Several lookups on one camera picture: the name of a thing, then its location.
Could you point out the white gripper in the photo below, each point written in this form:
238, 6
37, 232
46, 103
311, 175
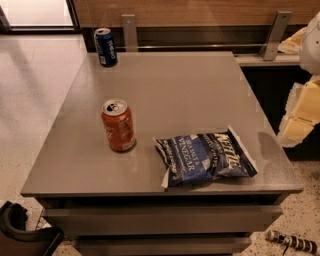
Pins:
311, 46

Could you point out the red coke can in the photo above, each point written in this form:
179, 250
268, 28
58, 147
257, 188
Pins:
118, 124

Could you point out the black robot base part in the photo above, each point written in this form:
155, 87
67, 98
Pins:
15, 240

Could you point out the blue pepsi can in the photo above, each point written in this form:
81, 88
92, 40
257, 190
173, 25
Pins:
105, 47

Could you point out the blue kettle chips bag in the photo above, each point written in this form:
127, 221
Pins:
197, 159

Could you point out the right metal wall bracket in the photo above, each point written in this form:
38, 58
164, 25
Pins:
269, 50

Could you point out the metal wall bracket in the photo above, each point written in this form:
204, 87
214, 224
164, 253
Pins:
269, 50
130, 32

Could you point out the left metal wall bracket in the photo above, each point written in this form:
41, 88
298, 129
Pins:
130, 32

